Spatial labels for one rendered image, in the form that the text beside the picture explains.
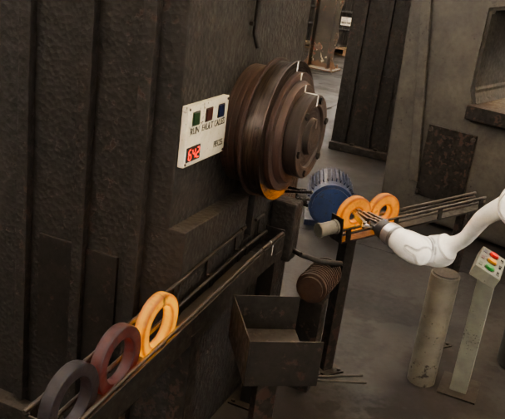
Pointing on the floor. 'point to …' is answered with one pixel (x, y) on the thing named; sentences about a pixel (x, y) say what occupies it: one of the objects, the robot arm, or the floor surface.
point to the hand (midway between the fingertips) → (354, 210)
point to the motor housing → (314, 302)
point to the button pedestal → (472, 332)
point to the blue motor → (326, 194)
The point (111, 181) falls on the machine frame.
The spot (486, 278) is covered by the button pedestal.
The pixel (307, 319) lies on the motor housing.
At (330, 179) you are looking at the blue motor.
